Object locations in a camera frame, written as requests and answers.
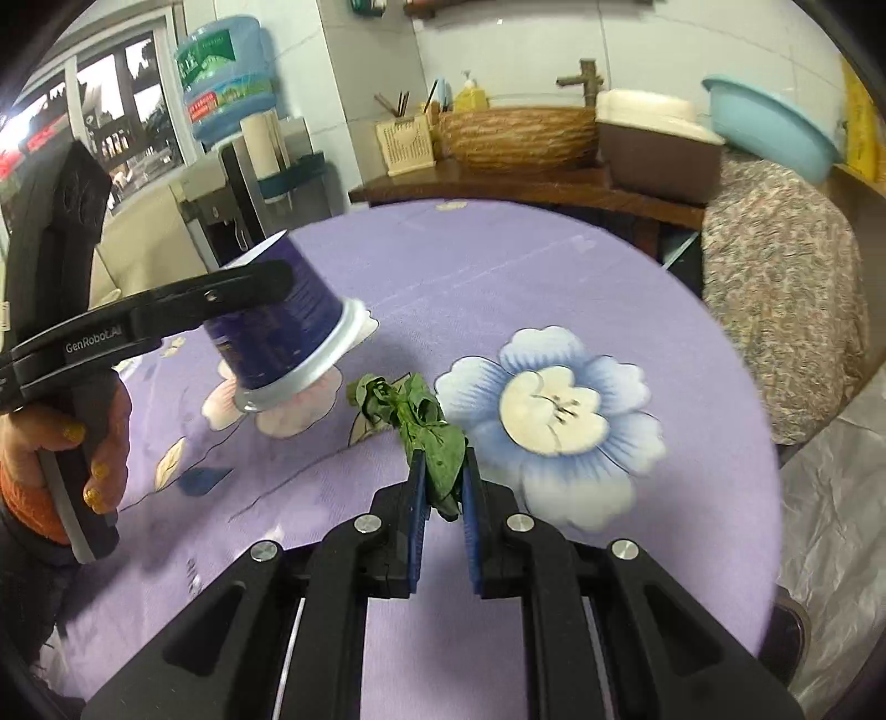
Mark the bamboo style faucet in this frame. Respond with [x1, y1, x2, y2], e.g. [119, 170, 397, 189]
[557, 59, 605, 108]

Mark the light blue plastic basin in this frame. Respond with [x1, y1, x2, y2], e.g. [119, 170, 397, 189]
[701, 75, 847, 184]

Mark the glass window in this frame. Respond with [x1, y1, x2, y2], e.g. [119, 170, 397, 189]
[0, 28, 188, 229]

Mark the stack of paper cups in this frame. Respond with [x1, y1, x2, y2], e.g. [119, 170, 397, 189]
[239, 111, 292, 177]

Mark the floral patterned cloth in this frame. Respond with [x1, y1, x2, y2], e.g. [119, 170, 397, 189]
[701, 148, 869, 448]

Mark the yellow packet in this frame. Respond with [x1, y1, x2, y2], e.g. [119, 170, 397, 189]
[841, 55, 886, 181]

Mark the woven brown basin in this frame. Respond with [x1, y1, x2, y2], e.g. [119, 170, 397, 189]
[437, 105, 600, 173]

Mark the person's left hand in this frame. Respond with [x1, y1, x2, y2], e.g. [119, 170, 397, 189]
[0, 380, 132, 517]

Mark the water dispenser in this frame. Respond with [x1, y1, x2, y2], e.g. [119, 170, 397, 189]
[176, 117, 329, 271]

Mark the blue water jug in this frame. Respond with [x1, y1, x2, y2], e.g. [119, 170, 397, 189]
[173, 17, 276, 146]

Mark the person's left forearm orange sleeve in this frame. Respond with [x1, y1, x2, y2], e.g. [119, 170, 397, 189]
[0, 460, 74, 548]

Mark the translucent plastic bag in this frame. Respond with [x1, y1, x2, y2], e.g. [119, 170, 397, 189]
[775, 374, 886, 700]

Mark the green leafy vegetable scrap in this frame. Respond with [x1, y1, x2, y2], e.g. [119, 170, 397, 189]
[346, 372, 468, 522]

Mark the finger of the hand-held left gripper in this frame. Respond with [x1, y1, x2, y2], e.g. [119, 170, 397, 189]
[138, 259, 295, 343]

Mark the purple paper cup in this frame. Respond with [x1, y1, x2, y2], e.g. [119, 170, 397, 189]
[200, 232, 380, 414]

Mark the purple floral tablecloth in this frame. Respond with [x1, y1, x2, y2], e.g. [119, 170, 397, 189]
[42, 200, 786, 720]

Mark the brown box with cream lid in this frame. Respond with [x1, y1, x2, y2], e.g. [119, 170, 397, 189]
[595, 89, 727, 205]

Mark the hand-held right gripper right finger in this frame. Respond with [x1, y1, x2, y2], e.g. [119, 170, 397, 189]
[460, 446, 807, 720]

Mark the wooden chopsticks bundle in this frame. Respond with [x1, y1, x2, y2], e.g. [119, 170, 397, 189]
[374, 79, 440, 119]

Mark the yellow soap pump bottle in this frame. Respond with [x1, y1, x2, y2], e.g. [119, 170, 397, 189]
[453, 69, 491, 112]

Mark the cream utensil holder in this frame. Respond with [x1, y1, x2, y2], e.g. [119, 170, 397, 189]
[375, 114, 439, 176]

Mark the dark wooden counter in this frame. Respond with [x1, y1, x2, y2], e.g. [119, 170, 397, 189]
[348, 162, 707, 254]

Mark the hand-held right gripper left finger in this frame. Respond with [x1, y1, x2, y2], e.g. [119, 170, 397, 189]
[81, 453, 429, 720]

